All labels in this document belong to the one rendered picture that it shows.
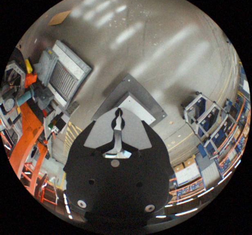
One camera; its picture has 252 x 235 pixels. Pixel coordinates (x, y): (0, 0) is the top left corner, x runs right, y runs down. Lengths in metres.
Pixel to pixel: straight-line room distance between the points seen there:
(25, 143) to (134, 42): 1.70
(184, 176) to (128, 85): 5.49
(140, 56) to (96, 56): 0.50
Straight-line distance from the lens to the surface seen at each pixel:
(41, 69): 1.29
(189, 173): 5.48
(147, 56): 0.93
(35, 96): 1.25
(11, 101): 0.89
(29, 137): 1.16
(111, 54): 0.90
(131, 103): 0.52
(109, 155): 0.44
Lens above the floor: 0.87
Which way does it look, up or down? 58 degrees down
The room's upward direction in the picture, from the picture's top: 178 degrees clockwise
